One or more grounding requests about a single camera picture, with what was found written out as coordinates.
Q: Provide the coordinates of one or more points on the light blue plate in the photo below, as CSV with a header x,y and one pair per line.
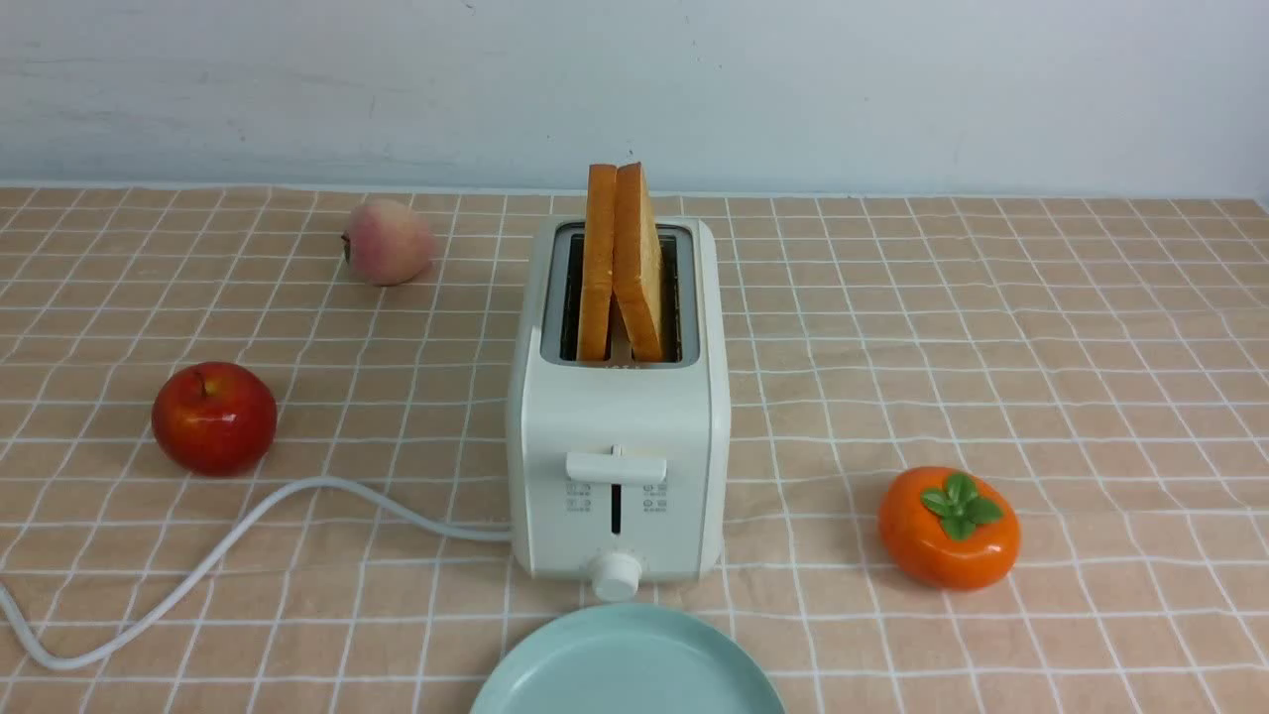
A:
x,y
628,658

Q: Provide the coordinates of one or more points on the white two-slot toaster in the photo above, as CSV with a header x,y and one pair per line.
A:
x,y
618,469

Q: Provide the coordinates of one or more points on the orange persimmon with green leaf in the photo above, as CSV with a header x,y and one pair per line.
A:
x,y
948,528

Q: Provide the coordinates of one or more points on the toasted bread slice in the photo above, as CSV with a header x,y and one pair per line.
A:
x,y
598,259
638,266

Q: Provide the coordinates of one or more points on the red apple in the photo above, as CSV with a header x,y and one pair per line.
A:
x,y
215,419

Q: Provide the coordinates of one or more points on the pink peach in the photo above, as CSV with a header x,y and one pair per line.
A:
x,y
385,243

